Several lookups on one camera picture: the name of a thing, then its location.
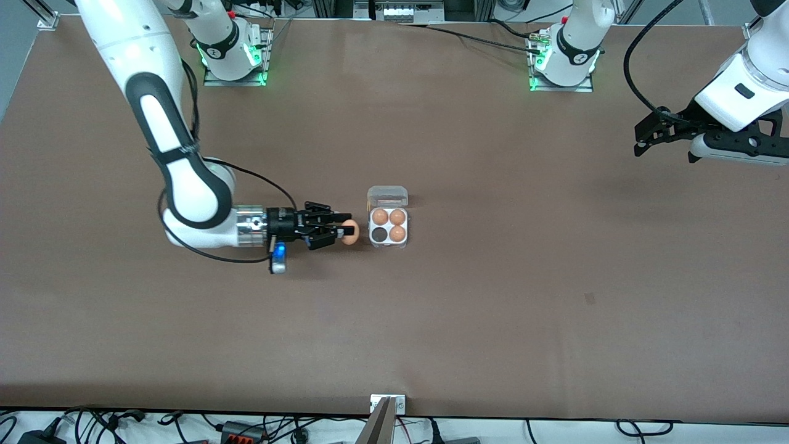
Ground clear plastic egg box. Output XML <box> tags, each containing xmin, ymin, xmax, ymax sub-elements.
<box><xmin>367</xmin><ymin>185</ymin><xmax>410</xmax><ymax>250</ymax></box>

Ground black box orange terminals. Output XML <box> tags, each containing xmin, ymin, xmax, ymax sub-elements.
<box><xmin>220</xmin><ymin>421</ymin><xmax>270</xmax><ymax>444</ymax></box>

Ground white socket power strip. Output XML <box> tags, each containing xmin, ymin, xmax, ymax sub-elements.
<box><xmin>375</xmin><ymin>0</ymin><xmax>446</xmax><ymax>23</ymax></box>

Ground black power adapter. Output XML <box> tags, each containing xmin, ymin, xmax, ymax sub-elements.
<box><xmin>17</xmin><ymin>429</ymin><xmax>67</xmax><ymax>444</ymax></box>

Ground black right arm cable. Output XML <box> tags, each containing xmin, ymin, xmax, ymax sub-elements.
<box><xmin>157</xmin><ymin>59</ymin><xmax>298</xmax><ymax>265</ymax></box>

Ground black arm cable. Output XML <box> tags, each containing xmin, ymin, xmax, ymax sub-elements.
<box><xmin>157</xmin><ymin>59</ymin><xmax>298</xmax><ymax>265</ymax></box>
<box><xmin>623</xmin><ymin>0</ymin><xmax>690</xmax><ymax>120</ymax></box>

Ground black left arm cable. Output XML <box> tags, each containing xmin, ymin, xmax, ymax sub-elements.
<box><xmin>623</xmin><ymin>0</ymin><xmax>690</xmax><ymax>120</ymax></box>

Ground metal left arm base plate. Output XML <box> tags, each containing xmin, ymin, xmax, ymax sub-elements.
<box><xmin>528</xmin><ymin>28</ymin><xmax>595</xmax><ymax>93</ymax></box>

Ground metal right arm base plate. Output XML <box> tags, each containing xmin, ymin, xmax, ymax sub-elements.
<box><xmin>203</xmin><ymin>23</ymin><xmax>272</xmax><ymax>87</ymax></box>

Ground small metal mounting bracket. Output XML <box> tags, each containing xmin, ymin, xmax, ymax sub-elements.
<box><xmin>370</xmin><ymin>394</ymin><xmax>407</xmax><ymax>414</ymax></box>

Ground aluminium camera stand pole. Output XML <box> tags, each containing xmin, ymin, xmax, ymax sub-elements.
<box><xmin>354</xmin><ymin>397</ymin><xmax>395</xmax><ymax>444</ymax></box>

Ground long black table cable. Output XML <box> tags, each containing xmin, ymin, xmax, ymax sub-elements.
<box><xmin>398</xmin><ymin>22</ymin><xmax>546</xmax><ymax>53</ymax></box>

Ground black cable tangle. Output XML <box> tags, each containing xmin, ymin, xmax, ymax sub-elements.
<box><xmin>62</xmin><ymin>406</ymin><xmax>149</xmax><ymax>434</ymax></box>

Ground black looped cable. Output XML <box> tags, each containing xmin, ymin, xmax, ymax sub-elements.
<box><xmin>616</xmin><ymin>419</ymin><xmax>674</xmax><ymax>437</ymax></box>

